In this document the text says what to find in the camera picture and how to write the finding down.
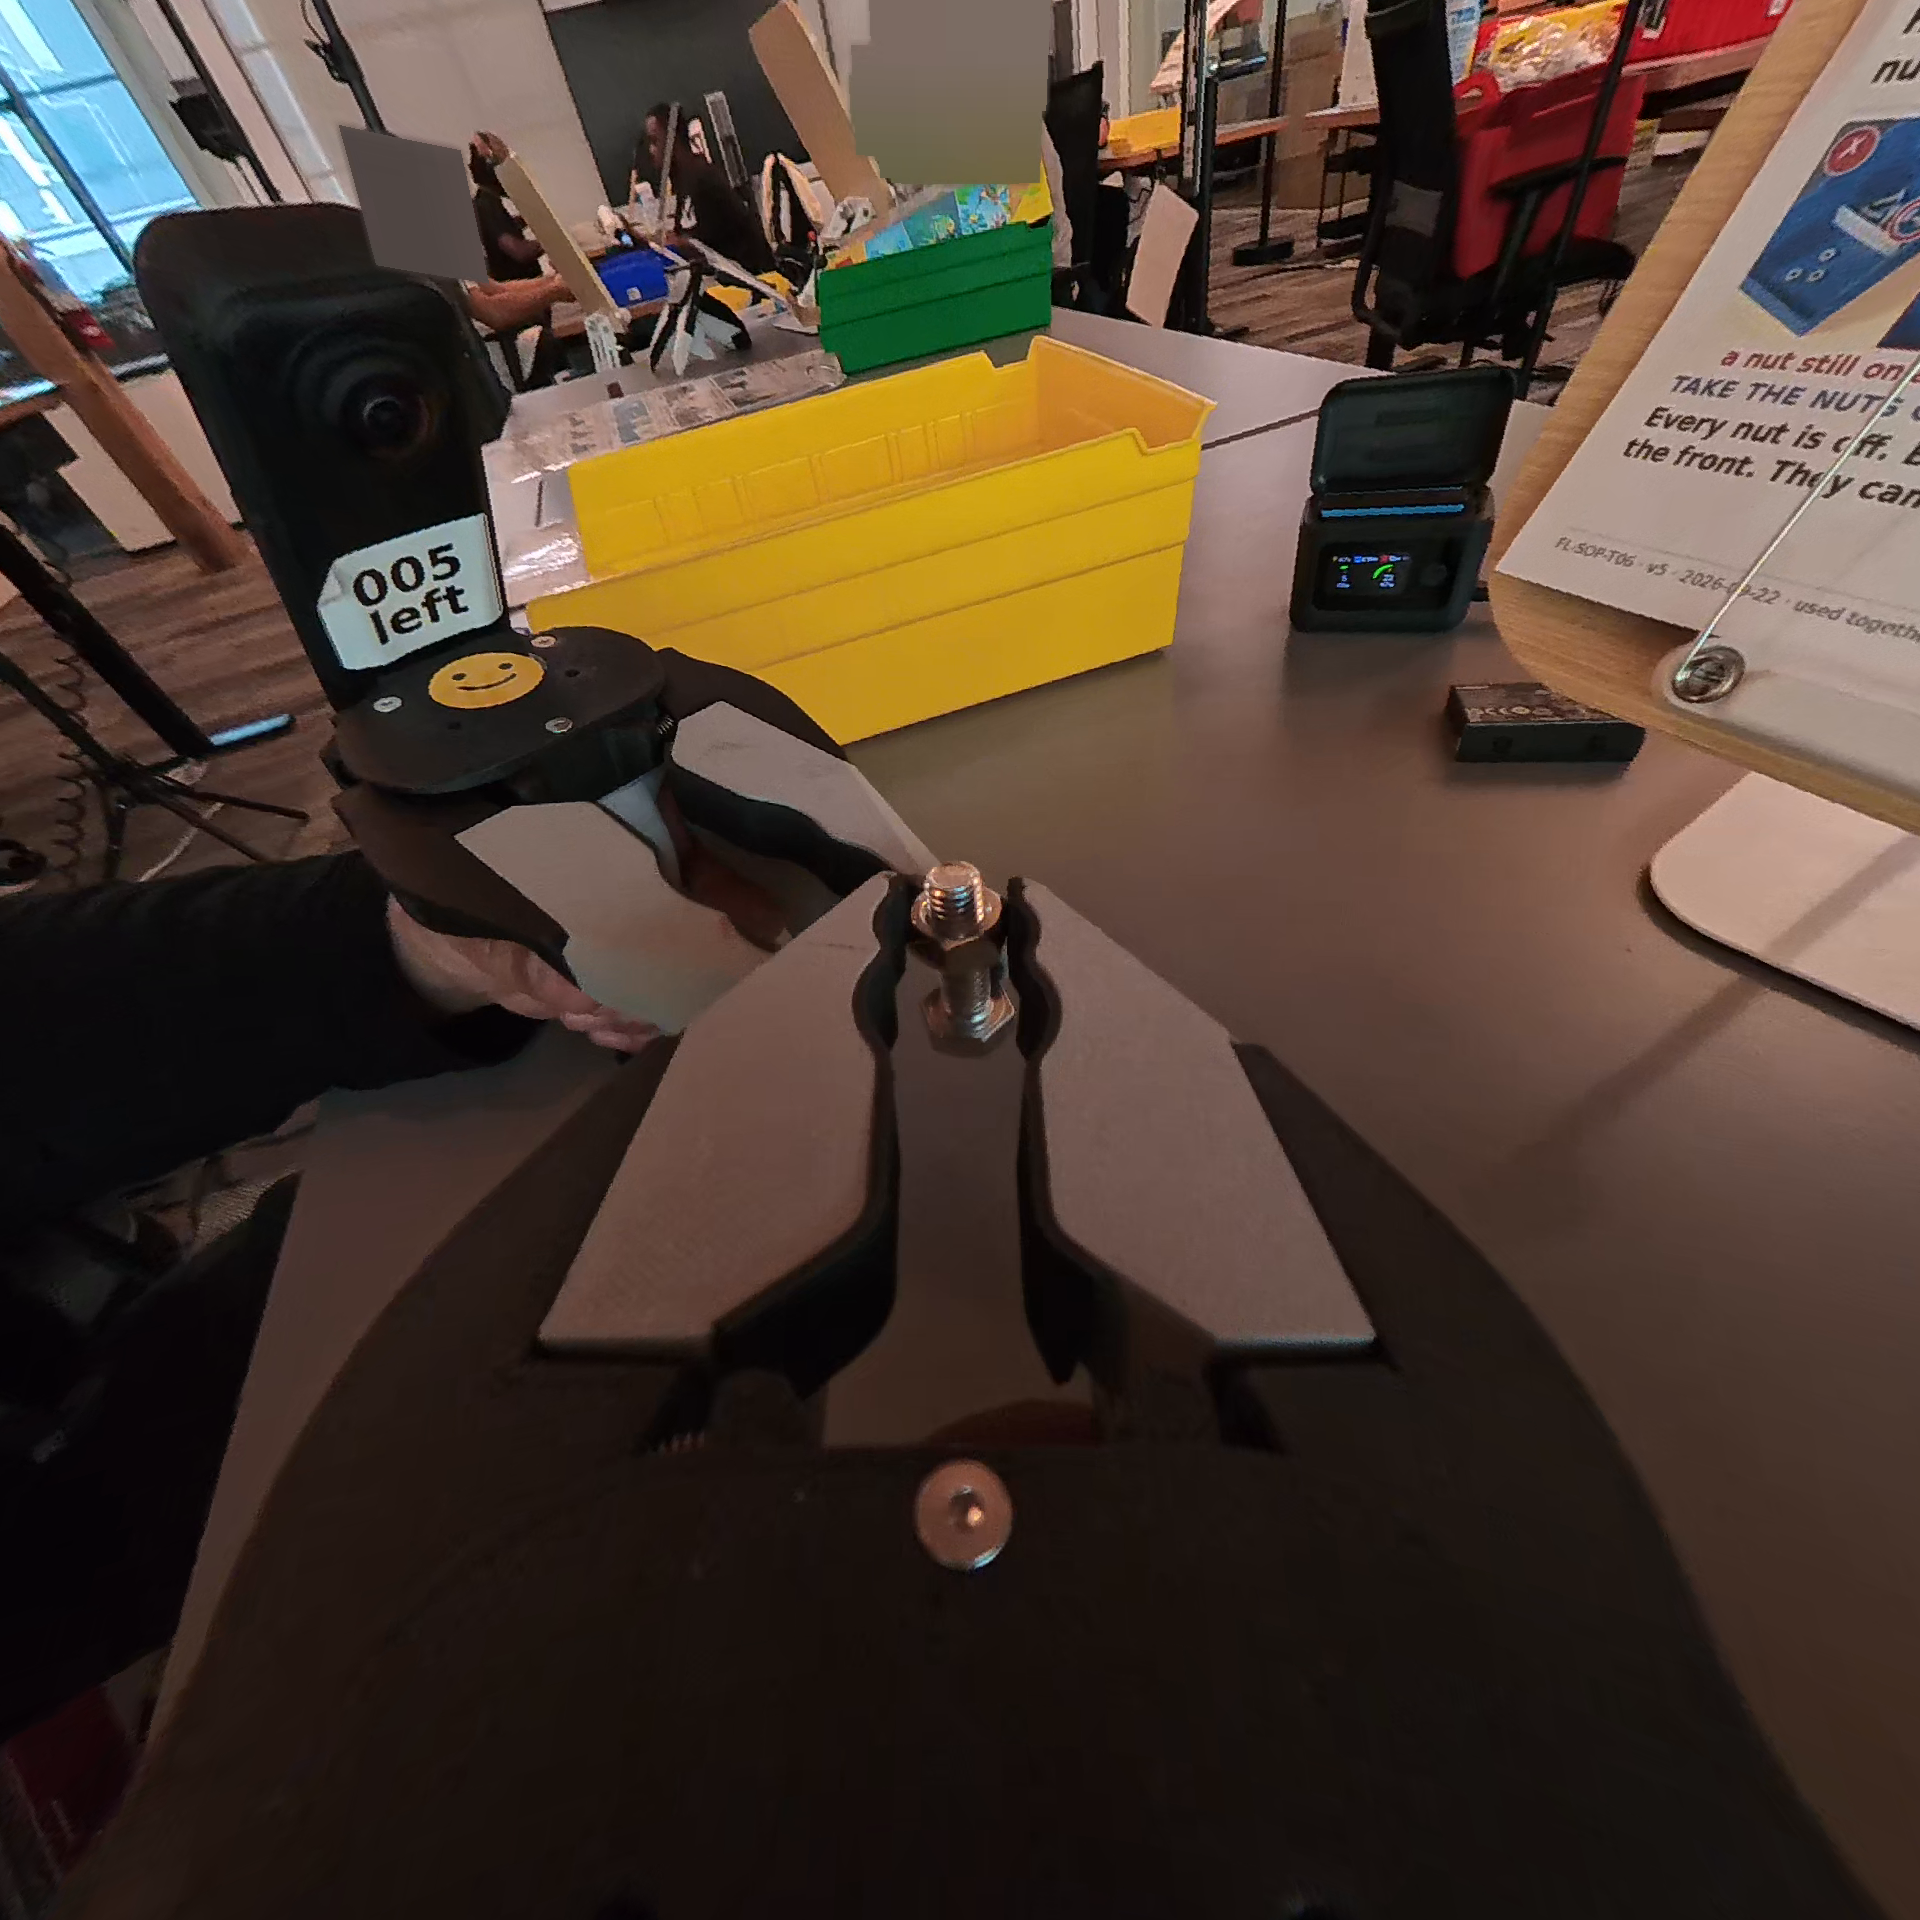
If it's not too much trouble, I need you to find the colourful printed box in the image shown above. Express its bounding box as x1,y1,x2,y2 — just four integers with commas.
843,177,1056,272

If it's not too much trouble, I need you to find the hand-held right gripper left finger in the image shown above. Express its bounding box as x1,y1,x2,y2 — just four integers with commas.
536,880,905,1394

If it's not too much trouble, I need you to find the person's left forearm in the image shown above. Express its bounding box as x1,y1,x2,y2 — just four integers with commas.
0,853,506,1278

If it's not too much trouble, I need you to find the person's left hand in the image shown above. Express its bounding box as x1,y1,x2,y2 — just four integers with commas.
386,885,666,1058

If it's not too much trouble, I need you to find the steel hex bolt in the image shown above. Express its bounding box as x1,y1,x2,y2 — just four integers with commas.
920,863,1025,1057

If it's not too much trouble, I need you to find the yellow plastic storage bin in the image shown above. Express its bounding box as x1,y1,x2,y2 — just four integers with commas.
526,336,1217,746

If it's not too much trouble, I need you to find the black charging case with display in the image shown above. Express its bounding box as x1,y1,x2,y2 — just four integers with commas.
1286,363,1518,637

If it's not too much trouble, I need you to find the green plastic storage bin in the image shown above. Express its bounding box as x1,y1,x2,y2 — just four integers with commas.
817,223,1056,378

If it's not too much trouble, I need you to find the black and white gripper tool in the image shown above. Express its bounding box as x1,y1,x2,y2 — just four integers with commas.
645,248,797,378

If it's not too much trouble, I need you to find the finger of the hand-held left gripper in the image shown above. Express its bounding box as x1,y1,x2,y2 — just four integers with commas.
664,703,938,946
454,801,784,1041

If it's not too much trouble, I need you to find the instruction sheet on wooden stand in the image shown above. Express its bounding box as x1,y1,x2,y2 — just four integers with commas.
1489,0,1920,1039

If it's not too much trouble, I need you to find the printed instruction sheet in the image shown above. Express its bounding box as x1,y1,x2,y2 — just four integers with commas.
1494,0,1920,701

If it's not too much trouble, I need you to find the black battery pack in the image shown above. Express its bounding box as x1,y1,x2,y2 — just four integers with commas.
1444,681,1649,768

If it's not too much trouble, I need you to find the red storage crate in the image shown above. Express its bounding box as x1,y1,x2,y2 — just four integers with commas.
1446,0,1794,295

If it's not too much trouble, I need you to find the black office chair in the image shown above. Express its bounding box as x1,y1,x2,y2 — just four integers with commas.
1358,0,1641,369

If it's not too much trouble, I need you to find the metal page holder wire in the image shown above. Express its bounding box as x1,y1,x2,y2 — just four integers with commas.
1669,429,1920,707

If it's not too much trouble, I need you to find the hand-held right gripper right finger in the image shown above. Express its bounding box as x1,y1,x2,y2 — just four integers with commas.
1014,880,1381,1386

